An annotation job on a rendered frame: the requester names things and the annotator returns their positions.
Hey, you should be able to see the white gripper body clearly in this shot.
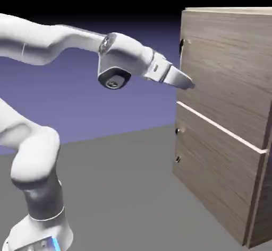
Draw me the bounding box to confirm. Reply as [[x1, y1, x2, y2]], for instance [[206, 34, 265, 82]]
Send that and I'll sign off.
[[164, 65, 196, 90]]

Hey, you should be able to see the large wood cabinet door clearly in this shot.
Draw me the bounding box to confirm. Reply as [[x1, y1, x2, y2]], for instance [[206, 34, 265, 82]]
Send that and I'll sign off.
[[176, 10, 272, 151]]

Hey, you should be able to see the light wood cabinet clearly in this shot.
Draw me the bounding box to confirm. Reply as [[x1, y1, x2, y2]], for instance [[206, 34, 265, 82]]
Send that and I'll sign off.
[[172, 6, 272, 249]]

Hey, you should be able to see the small wood cabinet door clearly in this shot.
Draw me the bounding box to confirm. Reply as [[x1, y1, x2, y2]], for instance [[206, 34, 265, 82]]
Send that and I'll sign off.
[[172, 101, 268, 246]]

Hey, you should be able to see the long dark door handle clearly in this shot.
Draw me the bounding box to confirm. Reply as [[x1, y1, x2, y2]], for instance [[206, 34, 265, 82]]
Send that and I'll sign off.
[[178, 39, 186, 70]]

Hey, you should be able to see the short dark door handle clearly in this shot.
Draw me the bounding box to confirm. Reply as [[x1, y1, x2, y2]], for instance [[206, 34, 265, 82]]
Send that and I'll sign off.
[[175, 127, 182, 164]]

